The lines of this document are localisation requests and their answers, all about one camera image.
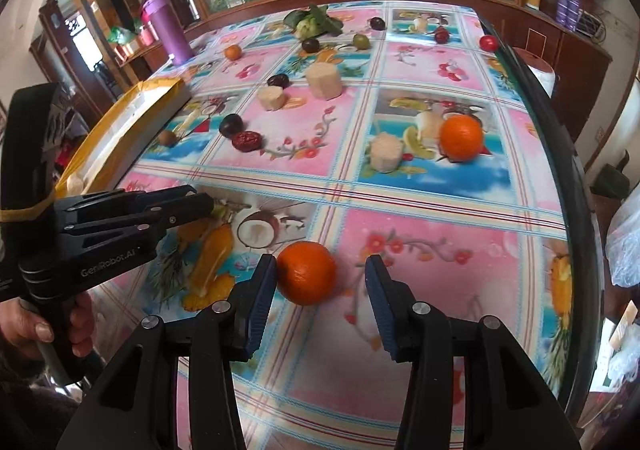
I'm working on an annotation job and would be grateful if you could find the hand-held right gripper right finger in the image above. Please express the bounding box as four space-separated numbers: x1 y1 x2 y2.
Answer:
364 254 583 450

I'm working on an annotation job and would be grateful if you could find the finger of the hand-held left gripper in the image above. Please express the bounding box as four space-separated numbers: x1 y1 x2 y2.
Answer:
52 185 198 223
60 193 216 243

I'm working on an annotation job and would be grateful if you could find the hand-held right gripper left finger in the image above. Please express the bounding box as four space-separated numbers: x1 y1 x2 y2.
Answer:
55 254 278 450

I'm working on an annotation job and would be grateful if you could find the red date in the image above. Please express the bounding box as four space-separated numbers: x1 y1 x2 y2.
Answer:
231 131 262 152

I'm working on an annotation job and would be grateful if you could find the yellow cardboard tray box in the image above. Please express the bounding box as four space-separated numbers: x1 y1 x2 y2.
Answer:
55 76 192 195

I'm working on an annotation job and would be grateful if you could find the person's left hand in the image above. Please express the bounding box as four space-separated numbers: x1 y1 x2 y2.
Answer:
0 292 96 358

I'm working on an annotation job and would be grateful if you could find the printed fruit tablecloth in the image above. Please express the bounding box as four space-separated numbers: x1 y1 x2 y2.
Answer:
95 2 576 450

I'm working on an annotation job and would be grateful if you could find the green package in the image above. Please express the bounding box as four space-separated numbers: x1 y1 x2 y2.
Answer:
107 26 138 48

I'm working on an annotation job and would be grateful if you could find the purple thermos bottle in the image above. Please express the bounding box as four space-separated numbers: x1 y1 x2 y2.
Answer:
141 0 195 65

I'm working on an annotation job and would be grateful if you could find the green leafy vegetable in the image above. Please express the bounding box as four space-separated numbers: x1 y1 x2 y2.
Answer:
283 4 345 40

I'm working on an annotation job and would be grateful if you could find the white plastic bag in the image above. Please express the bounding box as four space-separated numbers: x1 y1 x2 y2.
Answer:
607 202 640 288

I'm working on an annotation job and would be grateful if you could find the dark green chair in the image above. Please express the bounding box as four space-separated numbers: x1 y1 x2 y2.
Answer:
590 150 632 198

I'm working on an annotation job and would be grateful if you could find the white container with red top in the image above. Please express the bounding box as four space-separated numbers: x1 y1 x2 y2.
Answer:
515 47 557 98

